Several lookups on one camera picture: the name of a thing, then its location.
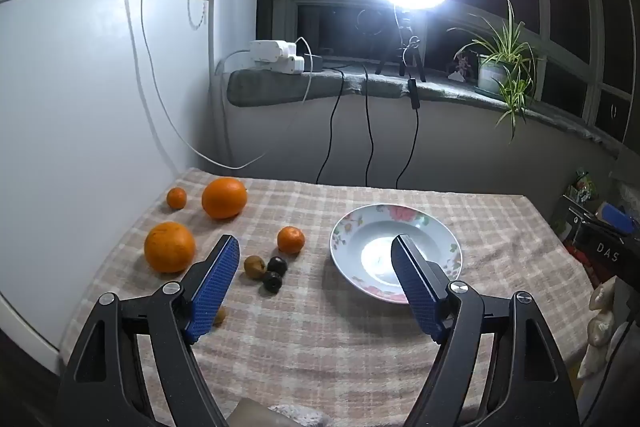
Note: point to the person's right hand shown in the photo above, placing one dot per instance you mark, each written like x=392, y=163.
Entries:
x=600, y=322

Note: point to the small tangerine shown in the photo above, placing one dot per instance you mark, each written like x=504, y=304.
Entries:
x=290, y=240
x=176, y=198

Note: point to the brown round fruit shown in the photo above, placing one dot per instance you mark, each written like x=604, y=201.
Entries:
x=220, y=315
x=254, y=267

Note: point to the white cabinet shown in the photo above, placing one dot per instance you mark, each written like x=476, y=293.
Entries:
x=75, y=107

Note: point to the potted spider plant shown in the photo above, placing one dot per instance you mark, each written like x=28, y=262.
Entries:
x=490, y=72

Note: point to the fuzzy grey cloth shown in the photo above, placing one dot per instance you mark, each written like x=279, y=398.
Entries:
x=295, y=417

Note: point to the dark grey adapter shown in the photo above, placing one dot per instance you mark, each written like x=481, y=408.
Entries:
x=318, y=62

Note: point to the small potted plant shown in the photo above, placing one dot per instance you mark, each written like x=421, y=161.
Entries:
x=462, y=64

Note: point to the grey windowsill cover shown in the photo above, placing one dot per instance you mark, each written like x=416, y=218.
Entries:
x=280, y=89

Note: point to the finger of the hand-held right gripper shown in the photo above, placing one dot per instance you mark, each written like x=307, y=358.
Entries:
x=614, y=216

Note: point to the green snack packet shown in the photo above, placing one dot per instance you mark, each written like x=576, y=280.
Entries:
x=584, y=186

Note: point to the checked beige cloth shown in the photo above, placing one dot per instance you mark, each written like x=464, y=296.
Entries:
x=325, y=337

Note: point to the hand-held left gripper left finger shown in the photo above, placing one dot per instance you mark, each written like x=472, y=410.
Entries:
x=215, y=279

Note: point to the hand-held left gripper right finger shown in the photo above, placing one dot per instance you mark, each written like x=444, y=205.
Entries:
x=415, y=282

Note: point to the large orange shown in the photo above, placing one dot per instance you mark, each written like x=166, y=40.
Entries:
x=224, y=198
x=169, y=247

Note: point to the floral white plate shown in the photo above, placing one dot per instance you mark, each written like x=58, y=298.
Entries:
x=357, y=232

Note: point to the dark round fruit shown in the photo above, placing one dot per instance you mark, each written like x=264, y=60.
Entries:
x=276, y=265
x=272, y=282

